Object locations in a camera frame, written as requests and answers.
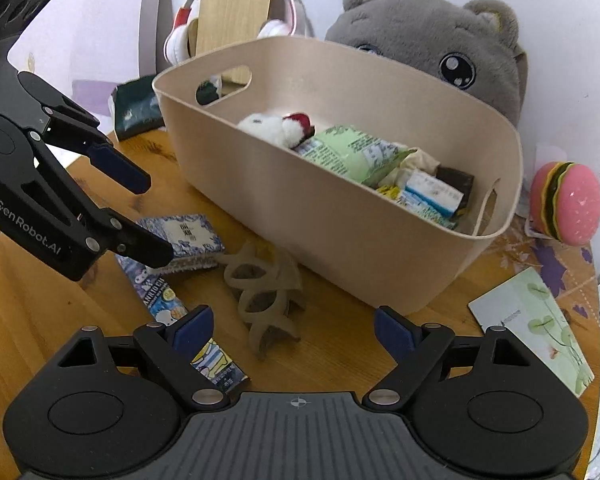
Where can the blue white patterned box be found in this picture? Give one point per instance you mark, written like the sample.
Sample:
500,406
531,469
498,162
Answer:
190,232

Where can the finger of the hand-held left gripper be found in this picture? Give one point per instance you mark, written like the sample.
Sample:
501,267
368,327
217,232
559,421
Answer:
145,247
125,170

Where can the long blue cartoon box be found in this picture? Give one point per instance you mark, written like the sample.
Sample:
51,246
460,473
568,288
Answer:
165,305

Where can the red white plush toy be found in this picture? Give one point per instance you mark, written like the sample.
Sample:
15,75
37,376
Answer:
265,127

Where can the grey plush bear pillow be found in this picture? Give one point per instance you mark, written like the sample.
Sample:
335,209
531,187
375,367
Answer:
415,30

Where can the pink burger toy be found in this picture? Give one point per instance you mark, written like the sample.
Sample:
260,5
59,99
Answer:
575,205

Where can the dark green tissue packet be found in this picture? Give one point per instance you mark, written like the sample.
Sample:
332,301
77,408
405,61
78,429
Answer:
137,105

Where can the dark brown fabric bow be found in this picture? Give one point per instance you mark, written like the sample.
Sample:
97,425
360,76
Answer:
455,177

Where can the white plastic holder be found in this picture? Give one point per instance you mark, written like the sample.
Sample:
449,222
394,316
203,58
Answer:
534,227

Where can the colourful small carton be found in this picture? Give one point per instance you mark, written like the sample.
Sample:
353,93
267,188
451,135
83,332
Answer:
430,190

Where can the beige plastic storage bin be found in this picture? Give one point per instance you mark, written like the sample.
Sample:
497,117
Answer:
355,240

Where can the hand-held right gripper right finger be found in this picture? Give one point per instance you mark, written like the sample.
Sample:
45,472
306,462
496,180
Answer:
392,335

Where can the green white snack bag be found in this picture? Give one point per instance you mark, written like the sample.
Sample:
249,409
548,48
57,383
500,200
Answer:
390,192

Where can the white purple cabinet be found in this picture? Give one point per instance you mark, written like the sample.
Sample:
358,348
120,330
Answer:
105,35

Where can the green leaf-print packet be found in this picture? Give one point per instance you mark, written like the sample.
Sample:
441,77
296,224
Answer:
530,320

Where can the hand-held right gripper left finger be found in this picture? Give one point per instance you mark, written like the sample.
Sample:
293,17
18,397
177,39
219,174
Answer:
192,332

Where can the red white headphones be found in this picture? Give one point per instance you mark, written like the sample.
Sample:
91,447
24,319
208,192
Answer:
177,42

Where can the wooden headphone stand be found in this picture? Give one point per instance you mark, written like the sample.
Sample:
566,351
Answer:
235,5

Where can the wooden desk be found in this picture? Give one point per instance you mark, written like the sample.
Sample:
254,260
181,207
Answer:
340,320

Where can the light green snack bag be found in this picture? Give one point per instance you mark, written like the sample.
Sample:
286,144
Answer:
345,152

